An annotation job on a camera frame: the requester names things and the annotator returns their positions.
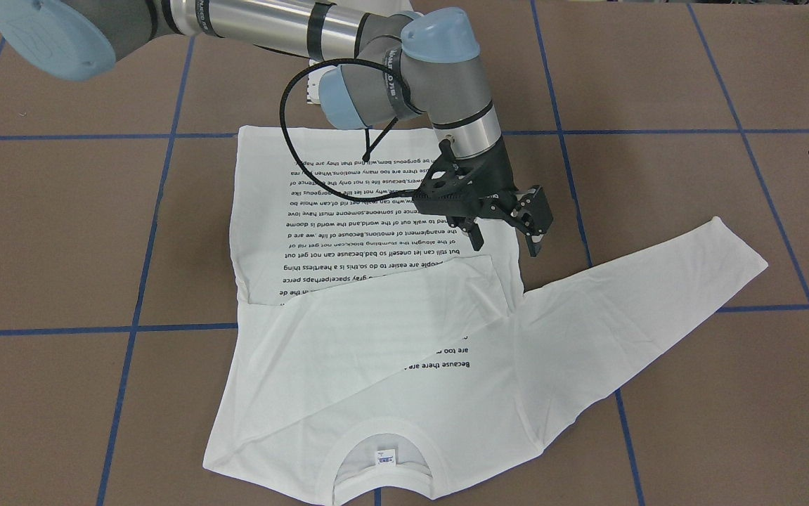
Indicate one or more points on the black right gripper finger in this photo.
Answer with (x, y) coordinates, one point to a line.
(534, 243)
(474, 234)

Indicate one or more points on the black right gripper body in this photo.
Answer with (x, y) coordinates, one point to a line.
(499, 177)

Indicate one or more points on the white long-sleeve printed t-shirt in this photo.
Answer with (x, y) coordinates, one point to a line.
(377, 348)

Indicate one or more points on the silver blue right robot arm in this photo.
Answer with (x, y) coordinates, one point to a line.
(379, 69)

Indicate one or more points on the white camera pedestal base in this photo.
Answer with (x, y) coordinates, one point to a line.
(356, 31)

